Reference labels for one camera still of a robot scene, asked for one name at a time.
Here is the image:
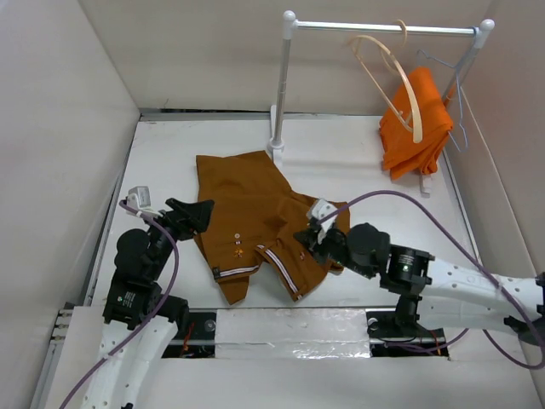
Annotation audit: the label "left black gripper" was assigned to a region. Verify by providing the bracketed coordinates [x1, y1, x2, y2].
[141, 197, 213, 278]

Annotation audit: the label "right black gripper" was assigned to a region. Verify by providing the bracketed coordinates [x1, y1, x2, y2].
[293, 224, 375, 279]

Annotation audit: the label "brown trousers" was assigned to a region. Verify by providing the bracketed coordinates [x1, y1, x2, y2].
[195, 151, 343, 304]

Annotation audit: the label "wooden clothes hanger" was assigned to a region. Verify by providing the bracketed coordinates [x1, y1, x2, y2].
[346, 34, 423, 144]

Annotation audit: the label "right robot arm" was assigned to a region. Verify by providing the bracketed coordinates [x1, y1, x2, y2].
[294, 218, 544, 345]

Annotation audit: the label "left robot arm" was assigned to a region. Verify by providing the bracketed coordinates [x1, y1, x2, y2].
[81, 193, 214, 408]

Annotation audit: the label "orange garment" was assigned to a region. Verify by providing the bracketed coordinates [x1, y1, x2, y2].
[379, 66, 455, 181]

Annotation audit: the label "white clothes rack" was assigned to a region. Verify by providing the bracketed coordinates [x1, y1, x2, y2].
[268, 10, 496, 168]

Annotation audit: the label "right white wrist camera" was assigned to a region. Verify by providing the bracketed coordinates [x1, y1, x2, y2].
[307, 199, 337, 235]

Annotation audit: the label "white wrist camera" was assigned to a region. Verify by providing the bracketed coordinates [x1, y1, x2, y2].
[307, 199, 337, 235]
[126, 186, 158, 215]

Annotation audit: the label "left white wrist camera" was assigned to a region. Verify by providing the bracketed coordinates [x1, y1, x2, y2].
[126, 186, 158, 215]

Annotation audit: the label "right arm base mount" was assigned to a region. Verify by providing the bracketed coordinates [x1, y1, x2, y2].
[366, 310, 450, 358]

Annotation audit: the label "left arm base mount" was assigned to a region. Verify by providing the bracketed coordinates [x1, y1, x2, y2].
[162, 309, 217, 359]

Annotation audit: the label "blue wire hanger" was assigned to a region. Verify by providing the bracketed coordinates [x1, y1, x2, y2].
[416, 26, 481, 153]

